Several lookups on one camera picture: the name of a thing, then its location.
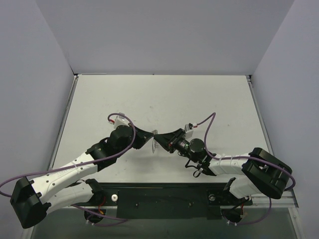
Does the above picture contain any purple cable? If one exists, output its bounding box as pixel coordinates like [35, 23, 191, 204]
[0, 113, 137, 227]
[194, 112, 297, 226]

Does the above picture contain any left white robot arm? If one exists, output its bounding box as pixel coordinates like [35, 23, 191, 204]
[10, 125, 154, 229]

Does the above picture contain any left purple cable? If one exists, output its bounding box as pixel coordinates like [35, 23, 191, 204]
[0, 113, 137, 227]

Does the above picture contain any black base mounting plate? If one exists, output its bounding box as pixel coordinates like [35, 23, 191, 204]
[79, 183, 253, 220]

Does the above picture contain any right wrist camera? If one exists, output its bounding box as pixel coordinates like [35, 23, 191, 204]
[184, 123, 197, 138]

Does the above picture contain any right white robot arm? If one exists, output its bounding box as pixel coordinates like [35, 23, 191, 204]
[154, 129, 292, 204]

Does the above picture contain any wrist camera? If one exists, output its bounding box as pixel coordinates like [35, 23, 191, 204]
[184, 123, 197, 138]
[114, 113, 128, 129]

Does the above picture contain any metal key holder plate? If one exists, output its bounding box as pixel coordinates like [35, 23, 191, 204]
[152, 129, 159, 154]

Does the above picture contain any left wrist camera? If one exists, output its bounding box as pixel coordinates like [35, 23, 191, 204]
[114, 113, 128, 129]

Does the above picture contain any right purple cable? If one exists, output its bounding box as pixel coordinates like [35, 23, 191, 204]
[194, 112, 297, 226]

